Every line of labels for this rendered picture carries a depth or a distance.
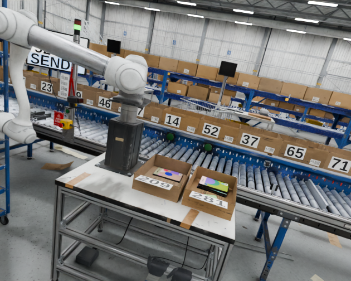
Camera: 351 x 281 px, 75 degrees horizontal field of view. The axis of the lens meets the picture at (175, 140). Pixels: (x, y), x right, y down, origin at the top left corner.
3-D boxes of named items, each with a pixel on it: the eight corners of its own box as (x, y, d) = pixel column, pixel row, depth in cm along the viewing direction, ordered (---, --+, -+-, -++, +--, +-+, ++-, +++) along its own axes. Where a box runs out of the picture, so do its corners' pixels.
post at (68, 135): (61, 140, 201) (67, 33, 176) (65, 139, 206) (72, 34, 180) (72, 144, 199) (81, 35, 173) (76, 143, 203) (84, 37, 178)
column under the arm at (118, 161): (130, 177, 146) (138, 127, 136) (94, 166, 151) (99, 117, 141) (145, 163, 170) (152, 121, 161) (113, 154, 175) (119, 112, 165)
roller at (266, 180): (264, 199, 166) (267, 193, 165) (260, 173, 214) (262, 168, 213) (272, 201, 165) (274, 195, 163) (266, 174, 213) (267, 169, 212)
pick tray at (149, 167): (131, 188, 134) (133, 173, 131) (152, 165, 170) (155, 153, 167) (177, 203, 128) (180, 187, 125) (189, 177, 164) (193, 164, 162)
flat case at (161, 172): (179, 183, 150) (179, 181, 150) (152, 175, 154) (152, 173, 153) (183, 175, 163) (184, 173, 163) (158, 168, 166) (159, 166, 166)
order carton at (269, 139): (234, 145, 220) (239, 129, 215) (235, 139, 247) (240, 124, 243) (277, 156, 211) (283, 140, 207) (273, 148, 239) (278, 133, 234)
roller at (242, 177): (238, 190, 170) (240, 184, 169) (239, 166, 219) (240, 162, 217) (244, 192, 169) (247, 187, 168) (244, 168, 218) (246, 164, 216)
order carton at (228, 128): (195, 135, 229) (199, 118, 224) (201, 129, 256) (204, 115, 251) (235, 145, 220) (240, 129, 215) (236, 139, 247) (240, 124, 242)
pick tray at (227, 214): (180, 204, 128) (184, 188, 125) (194, 178, 164) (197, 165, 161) (230, 221, 122) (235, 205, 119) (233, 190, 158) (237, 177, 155)
